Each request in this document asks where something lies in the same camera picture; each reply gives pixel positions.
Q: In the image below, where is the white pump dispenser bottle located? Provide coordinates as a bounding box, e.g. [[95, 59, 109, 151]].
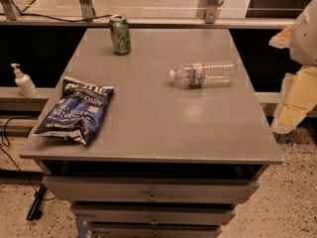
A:
[[11, 63, 38, 97]]

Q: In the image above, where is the blue potato chips bag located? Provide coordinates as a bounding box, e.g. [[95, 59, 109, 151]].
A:
[[35, 76, 114, 145]]

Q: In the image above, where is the black cable on ledge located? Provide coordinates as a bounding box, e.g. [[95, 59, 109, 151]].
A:
[[19, 13, 113, 23]]

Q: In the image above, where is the black cable on floor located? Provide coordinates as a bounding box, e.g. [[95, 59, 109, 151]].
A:
[[0, 116, 44, 196]]

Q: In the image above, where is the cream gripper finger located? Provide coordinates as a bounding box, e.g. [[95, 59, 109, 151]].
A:
[[271, 65, 317, 134], [268, 25, 293, 49]]

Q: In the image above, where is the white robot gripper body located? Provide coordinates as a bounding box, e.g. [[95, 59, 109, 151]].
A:
[[289, 0, 317, 65]]

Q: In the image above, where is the black bar on floor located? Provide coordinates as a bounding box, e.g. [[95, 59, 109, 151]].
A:
[[26, 184, 47, 221]]

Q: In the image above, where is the grey drawer cabinet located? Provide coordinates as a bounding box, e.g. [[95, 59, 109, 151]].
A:
[[22, 29, 282, 238]]

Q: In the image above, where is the clear plastic water bottle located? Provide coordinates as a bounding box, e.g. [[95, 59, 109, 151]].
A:
[[168, 60, 237, 88]]

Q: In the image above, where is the green soda can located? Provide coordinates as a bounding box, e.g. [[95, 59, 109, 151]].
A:
[[109, 15, 131, 55]]

